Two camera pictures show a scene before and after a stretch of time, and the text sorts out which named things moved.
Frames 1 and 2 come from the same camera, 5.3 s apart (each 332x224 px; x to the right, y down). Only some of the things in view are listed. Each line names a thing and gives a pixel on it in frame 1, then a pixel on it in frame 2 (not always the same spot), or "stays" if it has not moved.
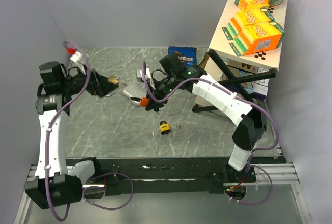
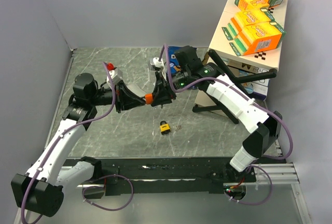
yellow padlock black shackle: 164,127 stays
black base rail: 154,176 stays
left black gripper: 98,85 to 125,98
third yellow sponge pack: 245,18 stays
